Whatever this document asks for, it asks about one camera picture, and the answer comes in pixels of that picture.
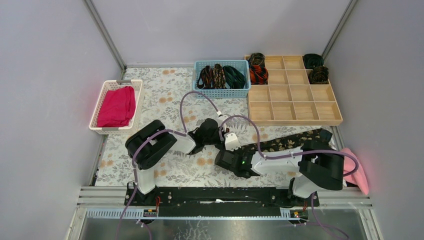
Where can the rolled orange black tie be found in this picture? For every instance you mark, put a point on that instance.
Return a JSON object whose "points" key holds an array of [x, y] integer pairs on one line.
{"points": [[258, 75]]}

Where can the wooden compartment tray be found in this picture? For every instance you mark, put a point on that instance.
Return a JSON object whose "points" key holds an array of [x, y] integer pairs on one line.
{"points": [[290, 97]]}

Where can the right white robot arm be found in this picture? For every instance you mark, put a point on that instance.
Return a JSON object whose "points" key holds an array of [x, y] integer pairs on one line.
{"points": [[318, 166]]}

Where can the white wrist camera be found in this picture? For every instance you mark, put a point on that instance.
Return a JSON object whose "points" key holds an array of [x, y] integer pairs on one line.
{"points": [[231, 141], [221, 117]]}

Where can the grey slotted cable duct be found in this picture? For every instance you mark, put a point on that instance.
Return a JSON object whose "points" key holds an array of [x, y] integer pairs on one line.
{"points": [[147, 214]]}

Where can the brown striped tie in basket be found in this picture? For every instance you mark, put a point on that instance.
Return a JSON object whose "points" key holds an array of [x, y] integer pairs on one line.
{"points": [[205, 79]]}

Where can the dark floral necktie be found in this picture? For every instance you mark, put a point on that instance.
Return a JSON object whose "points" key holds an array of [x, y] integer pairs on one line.
{"points": [[296, 140]]}

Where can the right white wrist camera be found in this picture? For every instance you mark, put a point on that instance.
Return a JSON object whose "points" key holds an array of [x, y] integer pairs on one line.
{"points": [[231, 141]]}

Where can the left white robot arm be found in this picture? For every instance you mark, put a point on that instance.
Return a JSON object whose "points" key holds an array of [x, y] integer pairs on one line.
{"points": [[150, 144]]}

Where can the brown patterned tie in basket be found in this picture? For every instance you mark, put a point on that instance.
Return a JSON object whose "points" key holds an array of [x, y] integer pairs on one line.
{"points": [[219, 79]]}

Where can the rolled dark green tie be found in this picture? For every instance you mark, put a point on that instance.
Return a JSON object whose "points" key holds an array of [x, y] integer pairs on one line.
{"points": [[312, 60]]}

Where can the rolled olive patterned tie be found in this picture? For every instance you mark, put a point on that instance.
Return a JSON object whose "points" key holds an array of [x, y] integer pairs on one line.
{"points": [[319, 76]]}

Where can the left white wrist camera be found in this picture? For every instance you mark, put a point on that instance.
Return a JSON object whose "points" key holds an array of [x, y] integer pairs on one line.
{"points": [[221, 117]]}

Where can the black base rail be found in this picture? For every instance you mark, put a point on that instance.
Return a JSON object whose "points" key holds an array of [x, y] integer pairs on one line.
{"points": [[218, 201]]}

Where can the blue plastic basket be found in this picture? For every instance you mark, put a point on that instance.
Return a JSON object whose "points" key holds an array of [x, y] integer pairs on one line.
{"points": [[240, 65]]}

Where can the rolled dark striped tie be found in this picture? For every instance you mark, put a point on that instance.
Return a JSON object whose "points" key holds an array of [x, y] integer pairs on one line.
{"points": [[257, 59]]}

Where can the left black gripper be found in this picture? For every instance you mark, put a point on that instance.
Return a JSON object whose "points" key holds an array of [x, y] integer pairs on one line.
{"points": [[214, 133]]}

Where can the pink cloth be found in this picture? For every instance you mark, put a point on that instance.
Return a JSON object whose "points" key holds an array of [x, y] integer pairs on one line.
{"points": [[358, 177]]}

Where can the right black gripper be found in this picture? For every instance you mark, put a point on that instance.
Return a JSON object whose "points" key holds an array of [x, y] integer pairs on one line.
{"points": [[239, 150]]}

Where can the dark green tie in basket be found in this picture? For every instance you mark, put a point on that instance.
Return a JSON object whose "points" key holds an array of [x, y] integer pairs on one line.
{"points": [[233, 78]]}

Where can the red folded cloth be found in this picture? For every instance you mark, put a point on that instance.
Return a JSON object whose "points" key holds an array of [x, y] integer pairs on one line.
{"points": [[118, 108]]}

